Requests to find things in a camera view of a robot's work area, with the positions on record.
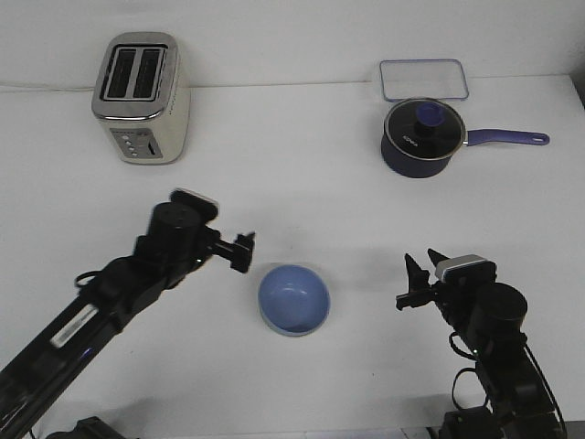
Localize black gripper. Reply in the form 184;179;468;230
134;200;256;286
396;248;528;352

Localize blue bowl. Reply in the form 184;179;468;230
257;264;331;337

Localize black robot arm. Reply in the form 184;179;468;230
396;250;568;438
1;200;255;438

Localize dark blue saucepan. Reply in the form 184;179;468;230
380;129;550;178

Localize glass pot lid blue knob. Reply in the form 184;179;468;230
384;98;466;155

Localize white and steel toaster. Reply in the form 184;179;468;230
91;32;191;166

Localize clear container blue rim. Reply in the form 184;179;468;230
378;59;469;102

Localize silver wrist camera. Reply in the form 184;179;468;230
169;187;219;221
435;254;496;284

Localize white toaster power cord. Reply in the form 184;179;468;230
0;80;96;92

